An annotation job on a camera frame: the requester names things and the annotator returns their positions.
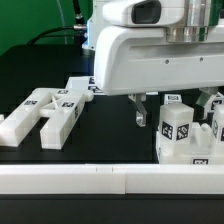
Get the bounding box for white front fence rail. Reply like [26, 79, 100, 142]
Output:
[0, 164, 224, 194]

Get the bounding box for white chair seat part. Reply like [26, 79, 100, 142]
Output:
[156, 122, 224, 165]

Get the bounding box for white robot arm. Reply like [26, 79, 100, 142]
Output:
[94, 0, 224, 127]

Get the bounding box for white chair back frame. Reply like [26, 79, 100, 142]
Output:
[0, 88, 94, 150]

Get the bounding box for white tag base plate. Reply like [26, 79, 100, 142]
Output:
[66, 76, 103, 95]

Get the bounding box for white tagged cube nut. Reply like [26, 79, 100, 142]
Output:
[164, 94, 182, 104]

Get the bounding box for black cable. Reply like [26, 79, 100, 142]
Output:
[26, 0, 88, 46]

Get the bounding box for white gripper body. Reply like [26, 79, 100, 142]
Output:
[94, 25, 224, 95]

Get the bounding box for white part at left edge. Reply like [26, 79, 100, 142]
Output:
[0, 115, 4, 124]

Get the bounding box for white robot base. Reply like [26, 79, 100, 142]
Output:
[82, 0, 109, 55]

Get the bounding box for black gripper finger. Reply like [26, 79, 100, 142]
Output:
[196, 87, 218, 108]
[128, 93, 147, 127]

